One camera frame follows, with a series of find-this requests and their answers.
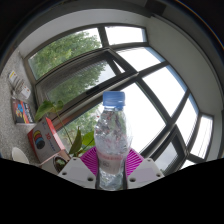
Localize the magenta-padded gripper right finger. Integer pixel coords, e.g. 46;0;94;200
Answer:
126;148;165;190

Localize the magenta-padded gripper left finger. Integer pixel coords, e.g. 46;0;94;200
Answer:
57;146;99;190

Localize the red and white filament box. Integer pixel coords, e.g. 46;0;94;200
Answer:
27;116;67;164

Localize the folded newspaper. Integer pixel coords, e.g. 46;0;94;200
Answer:
7;69;32;100

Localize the clear blue-capped water bottle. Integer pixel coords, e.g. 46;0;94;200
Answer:
93;91;133;192

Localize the potted plant in white pot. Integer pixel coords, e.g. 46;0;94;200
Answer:
34;99;96;174

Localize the colourful printed book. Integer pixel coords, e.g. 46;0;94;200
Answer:
10;97;37;125

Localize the cream mug with black lettering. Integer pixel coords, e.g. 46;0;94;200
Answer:
11;146;30;165

